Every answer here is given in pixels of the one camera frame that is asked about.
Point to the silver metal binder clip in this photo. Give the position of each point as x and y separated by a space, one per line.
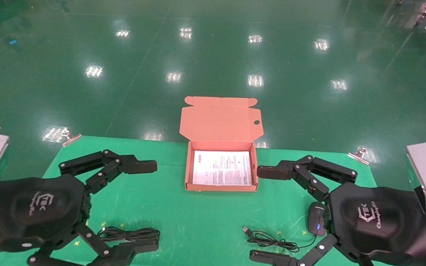
359 155
71 138

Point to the white printed paper sheet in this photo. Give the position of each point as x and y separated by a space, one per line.
222 168

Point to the pink cardboard box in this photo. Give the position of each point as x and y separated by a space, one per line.
220 125

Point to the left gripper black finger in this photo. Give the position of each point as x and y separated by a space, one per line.
139 167
139 248

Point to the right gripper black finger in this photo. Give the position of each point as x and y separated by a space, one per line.
272 258
272 172

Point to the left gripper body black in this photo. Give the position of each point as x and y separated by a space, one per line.
39 207

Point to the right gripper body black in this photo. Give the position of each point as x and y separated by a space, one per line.
375 218

